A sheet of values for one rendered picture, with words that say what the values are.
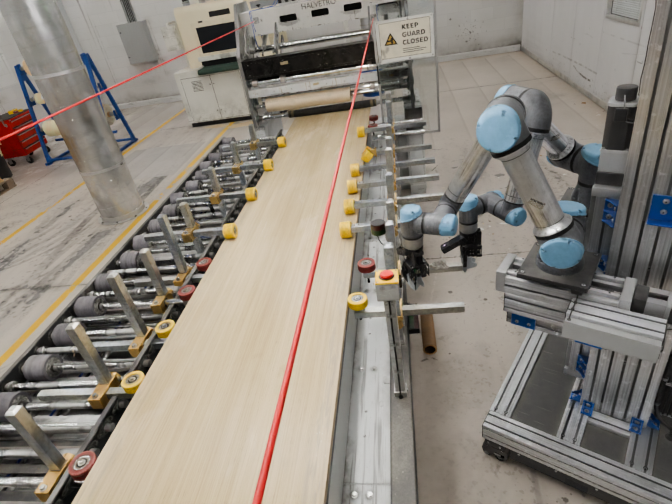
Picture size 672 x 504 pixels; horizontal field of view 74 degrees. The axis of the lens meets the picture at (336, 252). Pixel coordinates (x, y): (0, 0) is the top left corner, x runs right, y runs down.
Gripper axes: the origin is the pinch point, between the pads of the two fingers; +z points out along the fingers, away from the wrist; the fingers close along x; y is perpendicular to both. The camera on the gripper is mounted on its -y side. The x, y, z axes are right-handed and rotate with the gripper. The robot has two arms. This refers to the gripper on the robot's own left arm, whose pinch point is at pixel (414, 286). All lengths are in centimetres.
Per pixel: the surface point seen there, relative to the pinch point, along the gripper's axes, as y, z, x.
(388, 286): 29.9, -27.0, -18.9
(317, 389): 32, 4, -47
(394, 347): 28.8, -1.0, -19.1
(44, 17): -380, -113, -194
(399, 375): 28.3, 13.2, -18.4
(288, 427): 42, 4, -58
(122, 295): -31, -12, -112
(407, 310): 1.2, 9.9, -4.2
